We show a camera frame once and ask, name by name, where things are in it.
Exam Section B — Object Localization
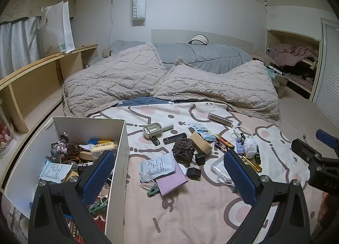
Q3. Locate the white cap with black band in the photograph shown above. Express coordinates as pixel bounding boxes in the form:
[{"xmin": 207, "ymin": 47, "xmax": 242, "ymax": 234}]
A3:
[{"xmin": 188, "ymin": 35, "xmax": 210, "ymax": 46}]

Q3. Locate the purple black hair accessory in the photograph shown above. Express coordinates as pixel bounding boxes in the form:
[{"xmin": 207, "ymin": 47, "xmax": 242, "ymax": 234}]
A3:
[{"xmin": 46, "ymin": 132, "xmax": 80, "ymax": 163}]

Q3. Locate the red packet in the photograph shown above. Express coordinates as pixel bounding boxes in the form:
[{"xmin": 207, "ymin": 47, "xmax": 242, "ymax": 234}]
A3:
[{"xmin": 64, "ymin": 215, "xmax": 107, "ymax": 244}]

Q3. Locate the green plastic clip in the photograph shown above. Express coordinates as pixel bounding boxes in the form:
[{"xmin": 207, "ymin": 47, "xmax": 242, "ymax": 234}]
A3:
[{"xmin": 88, "ymin": 197, "xmax": 108, "ymax": 214}]

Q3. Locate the pink notebook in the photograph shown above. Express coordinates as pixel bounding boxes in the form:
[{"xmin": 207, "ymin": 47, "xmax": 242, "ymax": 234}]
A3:
[{"xmin": 155, "ymin": 163, "xmax": 189, "ymax": 196}]

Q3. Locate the beige tape roll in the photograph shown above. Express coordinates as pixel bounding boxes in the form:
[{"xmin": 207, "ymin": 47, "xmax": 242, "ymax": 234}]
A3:
[
  {"xmin": 190, "ymin": 131, "xmax": 213, "ymax": 155},
  {"xmin": 79, "ymin": 150, "xmax": 94, "ymax": 164}
]

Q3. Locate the large white tote bag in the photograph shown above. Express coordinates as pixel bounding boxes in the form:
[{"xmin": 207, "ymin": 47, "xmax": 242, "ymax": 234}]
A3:
[{"xmin": 37, "ymin": 1, "xmax": 76, "ymax": 54}]

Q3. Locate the black hair claw clip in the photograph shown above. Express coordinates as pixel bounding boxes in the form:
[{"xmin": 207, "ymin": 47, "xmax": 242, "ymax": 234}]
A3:
[{"xmin": 171, "ymin": 138, "xmax": 196, "ymax": 168}]

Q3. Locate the white mesh ball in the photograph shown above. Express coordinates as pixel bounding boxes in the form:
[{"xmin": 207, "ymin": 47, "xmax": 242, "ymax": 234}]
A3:
[{"xmin": 243, "ymin": 136, "xmax": 259, "ymax": 157}]

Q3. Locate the clear box of brown sticks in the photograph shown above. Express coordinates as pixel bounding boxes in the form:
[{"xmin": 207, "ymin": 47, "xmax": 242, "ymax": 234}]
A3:
[{"xmin": 207, "ymin": 112, "xmax": 234, "ymax": 128}]

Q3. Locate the yellow white carton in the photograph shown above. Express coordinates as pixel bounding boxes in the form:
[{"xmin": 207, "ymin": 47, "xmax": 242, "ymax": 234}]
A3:
[{"xmin": 90, "ymin": 141, "xmax": 118, "ymax": 159}]

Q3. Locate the wooden wardrobe shelf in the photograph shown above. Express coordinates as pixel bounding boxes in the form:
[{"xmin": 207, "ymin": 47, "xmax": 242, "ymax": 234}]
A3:
[{"xmin": 265, "ymin": 29, "xmax": 321, "ymax": 99}]

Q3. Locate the black rectangular lighter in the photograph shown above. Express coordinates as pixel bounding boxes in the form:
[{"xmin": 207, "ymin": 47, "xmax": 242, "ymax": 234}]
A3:
[{"xmin": 163, "ymin": 133, "xmax": 187, "ymax": 144}]

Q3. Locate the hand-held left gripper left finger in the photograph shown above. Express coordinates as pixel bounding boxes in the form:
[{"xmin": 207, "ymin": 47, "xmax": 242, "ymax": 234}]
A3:
[{"xmin": 28, "ymin": 150, "xmax": 115, "ymax": 244}]

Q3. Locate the red patterned picture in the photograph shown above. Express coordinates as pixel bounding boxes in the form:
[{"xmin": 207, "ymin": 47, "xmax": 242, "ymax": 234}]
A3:
[{"xmin": 0, "ymin": 108, "xmax": 17, "ymax": 156}]

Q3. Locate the small black cube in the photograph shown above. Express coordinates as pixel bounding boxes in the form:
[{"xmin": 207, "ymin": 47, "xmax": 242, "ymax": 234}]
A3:
[{"xmin": 194, "ymin": 152, "xmax": 206, "ymax": 166}]

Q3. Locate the white cardboard box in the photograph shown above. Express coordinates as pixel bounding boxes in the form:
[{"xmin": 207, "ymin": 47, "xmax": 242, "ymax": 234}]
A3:
[{"xmin": 4, "ymin": 117, "xmax": 129, "ymax": 244}]

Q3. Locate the blue white sachet packet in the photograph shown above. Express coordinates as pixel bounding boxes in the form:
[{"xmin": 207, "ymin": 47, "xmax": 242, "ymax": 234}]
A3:
[{"xmin": 188, "ymin": 123, "xmax": 217, "ymax": 143}]

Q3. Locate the beige fluffy blanket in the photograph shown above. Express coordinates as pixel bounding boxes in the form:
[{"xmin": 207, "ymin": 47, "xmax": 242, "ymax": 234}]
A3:
[
  {"xmin": 62, "ymin": 43, "xmax": 170, "ymax": 118},
  {"xmin": 150, "ymin": 57, "xmax": 281, "ymax": 127}
]

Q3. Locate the white wall cable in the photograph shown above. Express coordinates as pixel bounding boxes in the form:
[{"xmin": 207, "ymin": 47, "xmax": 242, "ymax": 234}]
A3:
[{"xmin": 107, "ymin": 0, "xmax": 117, "ymax": 46}]

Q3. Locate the white louvered door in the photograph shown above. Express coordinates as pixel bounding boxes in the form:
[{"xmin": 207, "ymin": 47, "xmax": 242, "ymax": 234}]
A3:
[{"xmin": 312, "ymin": 17, "xmax": 339, "ymax": 119}]

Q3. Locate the white cable loop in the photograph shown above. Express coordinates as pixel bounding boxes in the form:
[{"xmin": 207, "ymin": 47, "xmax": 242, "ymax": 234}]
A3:
[{"xmin": 230, "ymin": 126, "xmax": 252, "ymax": 142}]

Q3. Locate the blue sheet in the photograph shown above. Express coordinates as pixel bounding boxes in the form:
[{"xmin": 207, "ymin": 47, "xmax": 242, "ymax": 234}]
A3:
[{"xmin": 117, "ymin": 96, "xmax": 170, "ymax": 107}]

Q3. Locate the red yellow lighter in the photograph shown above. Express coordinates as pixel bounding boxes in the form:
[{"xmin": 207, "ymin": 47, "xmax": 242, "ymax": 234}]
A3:
[{"xmin": 214, "ymin": 134, "xmax": 235, "ymax": 150}]

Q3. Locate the wooden shelf unit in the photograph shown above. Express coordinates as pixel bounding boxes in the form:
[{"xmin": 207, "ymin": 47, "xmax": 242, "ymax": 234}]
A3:
[{"xmin": 0, "ymin": 44, "xmax": 99, "ymax": 134}]

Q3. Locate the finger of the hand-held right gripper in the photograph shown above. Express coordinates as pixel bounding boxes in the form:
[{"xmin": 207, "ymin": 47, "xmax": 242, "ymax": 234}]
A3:
[
  {"xmin": 316, "ymin": 129, "xmax": 339, "ymax": 154},
  {"xmin": 291, "ymin": 138, "xmax": 329, "ymax": 166}
]

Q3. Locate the white rounded plastic case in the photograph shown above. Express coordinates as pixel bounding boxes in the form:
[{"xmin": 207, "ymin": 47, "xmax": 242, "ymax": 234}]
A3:
[{"xmin": 211, "ymin": 158, "xmax": 236, "ymax": 188}]

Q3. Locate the gold lighter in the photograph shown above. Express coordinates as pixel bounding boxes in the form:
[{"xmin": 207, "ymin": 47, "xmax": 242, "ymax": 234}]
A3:
[{"xmin": 242, "ymin": 155, "xmax": 263, "ymax": 173}]

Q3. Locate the narrow white paper bag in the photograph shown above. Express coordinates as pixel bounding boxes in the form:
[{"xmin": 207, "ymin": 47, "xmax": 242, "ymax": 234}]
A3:
[{"xmin": 132, "ymin": 0, "xmax": 147, "ymax": 26}]

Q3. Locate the grey curtain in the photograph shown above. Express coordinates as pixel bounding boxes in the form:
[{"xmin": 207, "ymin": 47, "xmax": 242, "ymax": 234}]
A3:
[{"xmin": 0, "ymin": 16, "xmax": 41, "ymax": 78}]

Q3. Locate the green clip with clear tubing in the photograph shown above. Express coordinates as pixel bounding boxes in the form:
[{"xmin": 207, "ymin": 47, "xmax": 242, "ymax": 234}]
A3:
[{"xmin": 140, "ymin": 180, "xmax": 160, "ymax": 197}]

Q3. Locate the pink clothes pile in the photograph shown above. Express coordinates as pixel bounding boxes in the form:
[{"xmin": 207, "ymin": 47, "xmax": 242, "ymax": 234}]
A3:
[{"xmin": 268, "ymin": 43, "xmax": 320, "ymax": 67}]

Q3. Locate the white paper packet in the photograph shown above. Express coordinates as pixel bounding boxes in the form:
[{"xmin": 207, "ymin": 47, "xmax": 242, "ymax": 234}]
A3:
[{"xmin": 39, "ymin": 161, "xmax": 73, "ymax": 184}]

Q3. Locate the white medicine packet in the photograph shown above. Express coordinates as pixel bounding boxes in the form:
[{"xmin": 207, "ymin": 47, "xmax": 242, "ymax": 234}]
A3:
[{"xmin": 140, "ymin": 154, "xmax": 177, "ymax": 183}]

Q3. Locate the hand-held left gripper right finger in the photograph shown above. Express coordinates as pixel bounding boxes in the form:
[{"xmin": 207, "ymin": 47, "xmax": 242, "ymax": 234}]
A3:
[{"xmin": 224, "ymin": 150, "xmax": 310, "ymax": 244}]

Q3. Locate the white headboard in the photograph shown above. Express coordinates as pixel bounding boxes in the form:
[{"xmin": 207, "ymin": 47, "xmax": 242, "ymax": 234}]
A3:
[{"xmin": 151, "ymin": 29, "xmax": 254, "ymax": 52}]

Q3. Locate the small black case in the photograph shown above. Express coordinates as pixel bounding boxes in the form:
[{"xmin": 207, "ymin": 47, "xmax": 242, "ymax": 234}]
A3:
[{"xmin": 186, "ymin": 167, "xmax": 202, "ymax": 180}]

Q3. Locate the pale green handheld tool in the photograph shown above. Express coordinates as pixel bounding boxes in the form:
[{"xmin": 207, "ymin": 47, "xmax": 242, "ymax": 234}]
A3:
[{"xmin": 143, "ymin": 123, "xmax": 174, "ymax": 140}]

